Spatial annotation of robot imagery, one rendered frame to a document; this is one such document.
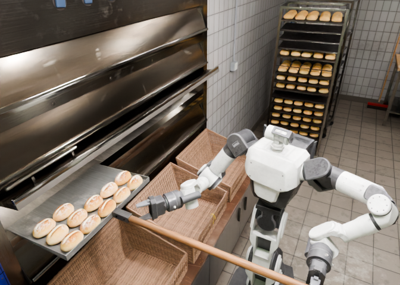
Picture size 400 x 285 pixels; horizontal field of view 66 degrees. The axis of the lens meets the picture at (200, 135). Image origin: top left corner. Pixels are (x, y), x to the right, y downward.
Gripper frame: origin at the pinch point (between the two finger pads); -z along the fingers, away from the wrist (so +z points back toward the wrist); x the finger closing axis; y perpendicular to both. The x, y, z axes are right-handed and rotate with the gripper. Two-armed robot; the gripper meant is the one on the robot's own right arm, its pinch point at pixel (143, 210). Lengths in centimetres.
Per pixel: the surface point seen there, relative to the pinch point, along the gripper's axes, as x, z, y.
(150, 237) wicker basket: -44, 9, -23
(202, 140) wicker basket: -41, 87, -103
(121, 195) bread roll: 2.8, -6.3, -11.9
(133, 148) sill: -3, 13, -58
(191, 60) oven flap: 32, 78, -102
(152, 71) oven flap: 38, 36, -76
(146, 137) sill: -2, 25, -66
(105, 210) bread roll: 2.4, -15.4, -5.7
